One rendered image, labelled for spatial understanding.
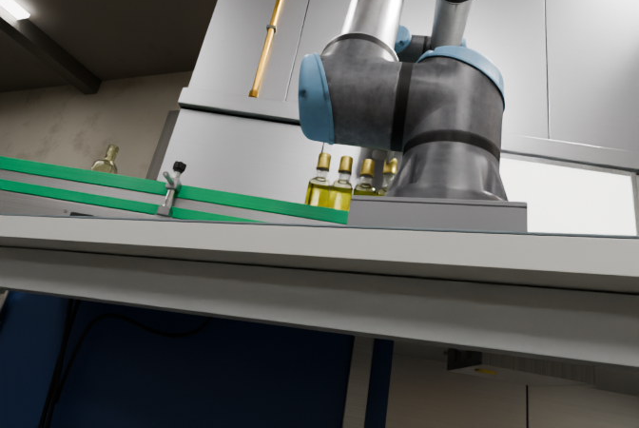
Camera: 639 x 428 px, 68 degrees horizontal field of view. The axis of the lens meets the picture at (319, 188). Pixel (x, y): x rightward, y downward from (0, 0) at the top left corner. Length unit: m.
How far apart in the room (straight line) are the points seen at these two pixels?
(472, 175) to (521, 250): 0.11
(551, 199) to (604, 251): 1.03
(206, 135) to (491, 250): 1.16
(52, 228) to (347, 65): 0.45
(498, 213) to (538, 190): 1.01
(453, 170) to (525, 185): 0.95
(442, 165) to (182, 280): 0.34
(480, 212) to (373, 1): 0.41
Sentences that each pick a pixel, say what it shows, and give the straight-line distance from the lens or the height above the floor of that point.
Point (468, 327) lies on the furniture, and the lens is 0.48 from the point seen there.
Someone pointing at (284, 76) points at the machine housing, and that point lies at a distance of 1.57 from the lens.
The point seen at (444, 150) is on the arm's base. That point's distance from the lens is 0.54.
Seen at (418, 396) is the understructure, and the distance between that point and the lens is 1.28.
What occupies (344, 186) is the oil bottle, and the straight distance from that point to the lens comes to 1.17.
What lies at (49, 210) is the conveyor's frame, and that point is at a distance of 1.17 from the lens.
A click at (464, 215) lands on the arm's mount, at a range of 0.47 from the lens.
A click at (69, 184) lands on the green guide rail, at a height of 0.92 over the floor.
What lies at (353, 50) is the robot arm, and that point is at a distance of 0.63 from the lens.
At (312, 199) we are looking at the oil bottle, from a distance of 1.16.
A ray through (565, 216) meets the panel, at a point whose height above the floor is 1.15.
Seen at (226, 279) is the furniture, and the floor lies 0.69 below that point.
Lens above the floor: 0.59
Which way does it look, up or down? 23 degrees up
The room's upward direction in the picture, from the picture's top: 11 degrees clockwise
